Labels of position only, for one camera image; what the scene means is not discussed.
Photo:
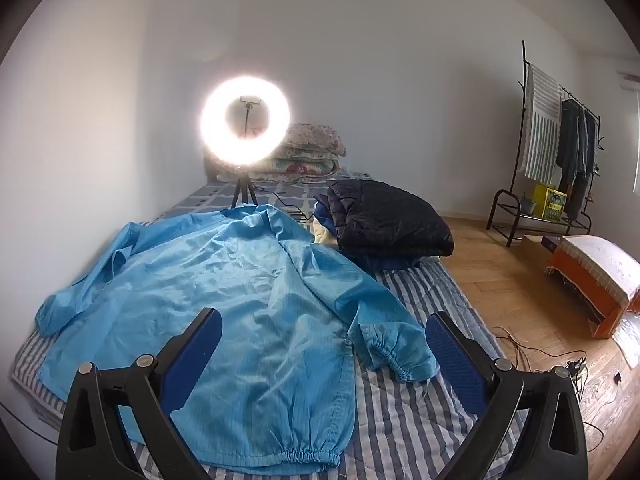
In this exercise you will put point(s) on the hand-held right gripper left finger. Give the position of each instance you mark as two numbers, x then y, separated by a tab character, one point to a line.
192	360

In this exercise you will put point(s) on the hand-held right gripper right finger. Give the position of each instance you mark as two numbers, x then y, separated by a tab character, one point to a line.
452	360

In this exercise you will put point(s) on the light blue work jacket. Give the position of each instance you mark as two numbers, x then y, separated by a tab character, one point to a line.
225	280

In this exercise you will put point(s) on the black metal clothes rack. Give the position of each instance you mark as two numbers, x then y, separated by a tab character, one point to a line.
524	85

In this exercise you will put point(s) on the black power adapter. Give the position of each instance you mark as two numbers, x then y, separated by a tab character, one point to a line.
575	366

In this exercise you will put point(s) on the brown cardboard box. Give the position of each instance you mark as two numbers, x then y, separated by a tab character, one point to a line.
532	250

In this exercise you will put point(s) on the orange box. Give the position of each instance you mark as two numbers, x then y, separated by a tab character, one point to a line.
580	280

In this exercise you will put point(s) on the dark navy puffer jacket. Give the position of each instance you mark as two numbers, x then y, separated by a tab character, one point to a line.
390	220

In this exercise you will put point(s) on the small grey pot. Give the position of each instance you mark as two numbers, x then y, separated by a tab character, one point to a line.
527	205

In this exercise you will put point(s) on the white lace cover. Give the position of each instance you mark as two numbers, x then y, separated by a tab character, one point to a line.
600	260

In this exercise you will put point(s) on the cream garment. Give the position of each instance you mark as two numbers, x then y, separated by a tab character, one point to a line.
324	235

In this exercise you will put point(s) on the yellow plastic crate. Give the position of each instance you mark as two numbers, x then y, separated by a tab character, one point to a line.
547	200

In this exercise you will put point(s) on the blue patterned bed sheet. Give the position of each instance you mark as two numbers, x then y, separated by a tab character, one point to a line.
280	195

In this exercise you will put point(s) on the black tripod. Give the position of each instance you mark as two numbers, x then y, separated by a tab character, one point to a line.
243	180

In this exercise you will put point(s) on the dark wooden headboard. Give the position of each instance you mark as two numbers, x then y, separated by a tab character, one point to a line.
210	170

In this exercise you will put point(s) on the folded floral quilt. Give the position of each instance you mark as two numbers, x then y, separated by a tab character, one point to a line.
300	165

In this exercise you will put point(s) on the blue denim hanging garment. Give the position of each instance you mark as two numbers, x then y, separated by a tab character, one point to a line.
587	160

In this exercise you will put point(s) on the dark green hanging jacket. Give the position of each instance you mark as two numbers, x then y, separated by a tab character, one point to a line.
567	145

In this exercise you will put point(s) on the green white striped towel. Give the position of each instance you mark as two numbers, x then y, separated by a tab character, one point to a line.
540	130

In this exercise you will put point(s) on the floral pillow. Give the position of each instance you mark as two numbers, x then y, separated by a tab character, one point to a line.
315	140

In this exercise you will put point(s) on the white air conditioner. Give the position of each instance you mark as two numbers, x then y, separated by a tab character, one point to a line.
631	81

